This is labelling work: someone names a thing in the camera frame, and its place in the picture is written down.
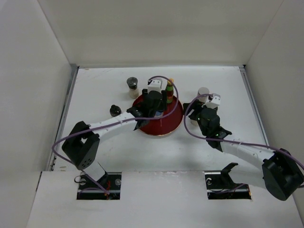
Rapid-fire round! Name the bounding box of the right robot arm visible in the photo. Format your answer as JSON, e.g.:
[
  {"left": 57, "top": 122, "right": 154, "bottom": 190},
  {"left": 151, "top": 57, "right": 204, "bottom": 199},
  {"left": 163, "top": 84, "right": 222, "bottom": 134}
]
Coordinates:
[{"left": 183, "top": 99, "right": 304, "bottom": 201}]

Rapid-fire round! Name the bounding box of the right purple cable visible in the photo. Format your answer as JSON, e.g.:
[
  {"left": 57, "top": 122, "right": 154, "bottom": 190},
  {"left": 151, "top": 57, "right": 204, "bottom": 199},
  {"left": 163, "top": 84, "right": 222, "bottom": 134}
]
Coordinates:
[{"left": 183, "top": 94, "right": 304, "bottom": 171}]

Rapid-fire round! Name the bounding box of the silver-lid spice jar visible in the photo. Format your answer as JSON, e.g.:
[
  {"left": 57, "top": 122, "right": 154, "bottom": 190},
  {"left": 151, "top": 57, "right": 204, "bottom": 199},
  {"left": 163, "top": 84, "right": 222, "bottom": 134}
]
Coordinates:
[
  {"left": 197, "top": 87, "right": 209, "bottom": 103},
  {"left": 154, "top": 109, "right": 164, "bottom": 118}
]

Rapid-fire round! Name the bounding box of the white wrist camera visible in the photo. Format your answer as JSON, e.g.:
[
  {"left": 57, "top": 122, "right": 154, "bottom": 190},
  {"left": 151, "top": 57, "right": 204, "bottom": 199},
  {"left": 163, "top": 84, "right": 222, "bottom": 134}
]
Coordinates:
[
  {"left": 147, "top": 78, "right": 164, "bottom": 93},
  {"left": 205, "top": 93, "right": 220, "bottom": 109}
]

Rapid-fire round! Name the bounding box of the dark-cap grinder jar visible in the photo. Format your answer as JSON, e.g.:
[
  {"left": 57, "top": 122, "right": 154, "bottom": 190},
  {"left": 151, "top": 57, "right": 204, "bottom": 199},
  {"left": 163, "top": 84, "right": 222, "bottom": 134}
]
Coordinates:
[
  {"left": 190, "top": 119, "right": 199, "bottom": 126},
  {"left": 126, "top": 77, "right": 139, "bottom": 99},
  {"left": 109, "top": 104, "right": 122, "bottom": 117}
]

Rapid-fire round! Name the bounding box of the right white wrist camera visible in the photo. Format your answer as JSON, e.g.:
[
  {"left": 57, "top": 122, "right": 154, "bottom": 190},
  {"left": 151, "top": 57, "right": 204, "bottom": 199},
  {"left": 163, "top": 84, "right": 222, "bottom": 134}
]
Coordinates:
[{"left": 205, "top": 93, "right": 220, "bottom": 109}]

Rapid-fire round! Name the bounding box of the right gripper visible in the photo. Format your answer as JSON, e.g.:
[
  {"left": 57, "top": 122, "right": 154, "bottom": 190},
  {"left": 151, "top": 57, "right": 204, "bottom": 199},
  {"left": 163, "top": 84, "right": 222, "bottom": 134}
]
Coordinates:
[{"left": 183, "top": 99, "right": 214, "bottom": 136}]

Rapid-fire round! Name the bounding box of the sauce bottle yellow cap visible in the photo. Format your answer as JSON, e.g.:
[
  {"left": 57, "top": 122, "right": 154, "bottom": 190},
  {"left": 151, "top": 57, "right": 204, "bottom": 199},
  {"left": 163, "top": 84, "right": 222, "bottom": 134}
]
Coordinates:
[{"left": 165, "top": 77, "right": 175, "bottom": 105}]

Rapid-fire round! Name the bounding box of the red round tray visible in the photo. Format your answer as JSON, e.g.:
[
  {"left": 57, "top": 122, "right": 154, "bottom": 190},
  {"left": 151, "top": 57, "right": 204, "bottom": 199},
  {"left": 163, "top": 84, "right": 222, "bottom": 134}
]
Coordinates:
[{"left": 127, "top": 95, "right": 183, "bottom": 136}]

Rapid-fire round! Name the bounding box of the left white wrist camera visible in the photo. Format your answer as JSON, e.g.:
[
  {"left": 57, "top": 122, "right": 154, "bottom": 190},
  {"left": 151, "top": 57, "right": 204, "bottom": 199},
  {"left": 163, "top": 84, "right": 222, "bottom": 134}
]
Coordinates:
[{"left": 147, "top": 78, "right": 164, "bottom": 93}]

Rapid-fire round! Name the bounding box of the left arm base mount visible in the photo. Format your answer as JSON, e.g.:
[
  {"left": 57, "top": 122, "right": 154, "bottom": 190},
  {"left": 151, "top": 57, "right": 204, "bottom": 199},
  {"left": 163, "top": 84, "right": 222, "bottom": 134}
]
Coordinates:
[{"left": 74, "top": 172, "right": 122, "bottom": 200}]

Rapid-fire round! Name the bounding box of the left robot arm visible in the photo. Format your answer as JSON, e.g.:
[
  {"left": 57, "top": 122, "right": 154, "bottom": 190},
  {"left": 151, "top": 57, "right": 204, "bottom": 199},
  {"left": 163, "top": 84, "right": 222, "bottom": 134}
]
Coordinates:
[{"left": 62, "top": 89, "right": 167, "bottom": 190}]

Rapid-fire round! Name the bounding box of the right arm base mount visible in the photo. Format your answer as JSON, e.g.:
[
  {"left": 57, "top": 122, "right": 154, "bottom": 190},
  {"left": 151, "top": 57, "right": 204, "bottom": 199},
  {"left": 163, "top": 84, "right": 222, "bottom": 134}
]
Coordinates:
[{"left": 205, "top": 162, "right": 251, "bottom": 200}]

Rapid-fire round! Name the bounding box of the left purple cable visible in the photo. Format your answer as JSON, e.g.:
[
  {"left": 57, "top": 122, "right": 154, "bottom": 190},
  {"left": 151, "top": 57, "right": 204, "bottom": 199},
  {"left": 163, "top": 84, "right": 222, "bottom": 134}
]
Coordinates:
[{"left": 51, "top": 76, "right": 179, "bottom": 195}]

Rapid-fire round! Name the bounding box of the purple cable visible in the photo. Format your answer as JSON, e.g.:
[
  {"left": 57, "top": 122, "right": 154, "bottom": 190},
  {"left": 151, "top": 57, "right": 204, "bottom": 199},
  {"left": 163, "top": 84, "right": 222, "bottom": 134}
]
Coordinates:
[
  {"left": 183, "top": 94, "right": 304, "bottom": 171},
  {"left": 51, "top": 76, "right": 179, "bottom": 195}
]

